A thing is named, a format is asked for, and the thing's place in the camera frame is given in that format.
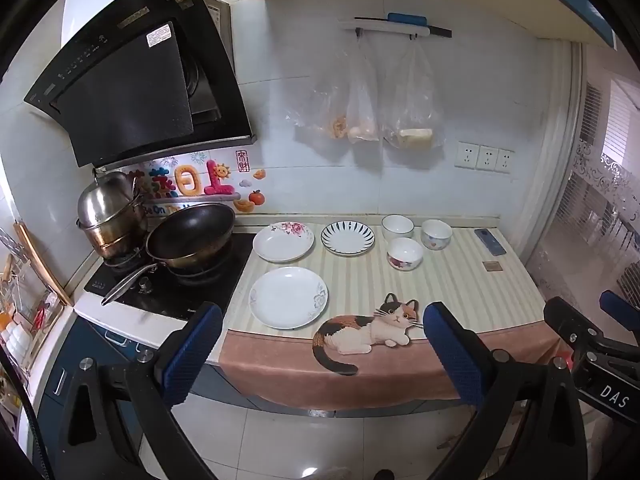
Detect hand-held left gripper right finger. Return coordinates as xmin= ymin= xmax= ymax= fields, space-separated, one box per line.
xmin=422 ymin=301 xmax=588 ymax=480

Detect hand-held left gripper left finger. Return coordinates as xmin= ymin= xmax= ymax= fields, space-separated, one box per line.
xmin=57 ymin=302 xmax=224 ymax=480

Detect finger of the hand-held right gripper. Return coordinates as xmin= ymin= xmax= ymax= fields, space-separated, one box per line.
xmin=600 ymin=290 xmax=640 ymax=347
xmin=544 ymin=297 xmax=609 ymax=362

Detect white plate grey flowers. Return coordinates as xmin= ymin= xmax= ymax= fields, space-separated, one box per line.
xmin=249 ymin=266 xmax=329 ymax=331

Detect red floral bowl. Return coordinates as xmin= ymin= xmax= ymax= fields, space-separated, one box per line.
xmin=386 ymin=237 xmax=422 ymax=272

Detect blue and red dotted bowl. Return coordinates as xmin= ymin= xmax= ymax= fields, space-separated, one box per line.
xmin=420 ymin=219 xmax=453 ymax=251

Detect white bowl dark rim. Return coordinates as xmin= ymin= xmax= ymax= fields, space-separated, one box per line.
xmin=381 ymin=214 xmax=415 ymax=242

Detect pink floral plate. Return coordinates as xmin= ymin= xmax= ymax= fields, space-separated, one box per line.
xmin=252 ymin=221 xmax=315 ymax=262

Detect blue striped plate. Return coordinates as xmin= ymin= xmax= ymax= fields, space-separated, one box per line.
xmin=320 ymin=220 xmax=377 ymax=257

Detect striped mat with cat print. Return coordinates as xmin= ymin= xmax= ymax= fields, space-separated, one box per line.
xmin=218 ymin=221 xmax=563 ymax=411

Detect black glass gas stove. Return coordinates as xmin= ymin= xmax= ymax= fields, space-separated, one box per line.
xmin=84 ymin=230 xmax=257 ymax=322

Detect blue base cabinet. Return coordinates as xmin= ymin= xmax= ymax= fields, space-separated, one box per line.
xmin=37 ymin=317 xmax=226 ymax=480

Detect blue smartphone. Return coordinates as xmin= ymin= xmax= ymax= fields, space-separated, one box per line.
xmin=474 ymin=228 xmax=507 ymax=256

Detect black wok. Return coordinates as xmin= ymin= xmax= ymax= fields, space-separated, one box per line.
xmin=101 ymin=203 xmax=236 ymax=307

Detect condiment rack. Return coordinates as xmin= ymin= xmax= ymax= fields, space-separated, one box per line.
xmin=0 ymin=255 xmax=66 ymax=376

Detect wooden cutting board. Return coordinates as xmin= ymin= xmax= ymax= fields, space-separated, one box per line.
xmin=12 ymin=222 xmax=76 ymax=307

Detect stainless steel steamer pot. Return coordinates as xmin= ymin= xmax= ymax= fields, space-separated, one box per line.
xmin=76 ymin=170 xmax=149 ymax=261

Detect clear plastic bag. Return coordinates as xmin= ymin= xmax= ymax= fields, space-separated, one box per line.
xmin=294 ymin=35 xmax=351 ymax=141
xmin=346 ymin=35 xmax=382 ymax=144
xmin=382 ymin=40 xmax=446 ymax=151

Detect black range hood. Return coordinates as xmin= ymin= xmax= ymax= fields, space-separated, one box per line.
xmin=23 ymin=0 xmax=257 ymax=168

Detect colourful wall sticker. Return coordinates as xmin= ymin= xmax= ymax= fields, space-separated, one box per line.
xmin=127 ymin=149 xmax=266 ymax=216

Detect wall hook rail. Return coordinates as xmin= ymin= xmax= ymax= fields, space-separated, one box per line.
xmin=356 ymin=12 xmax=453 ymax=38

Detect white wall hook rack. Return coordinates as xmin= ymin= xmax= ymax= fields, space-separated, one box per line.
xmin=337 ymin=18 xmax=431 ymax=39

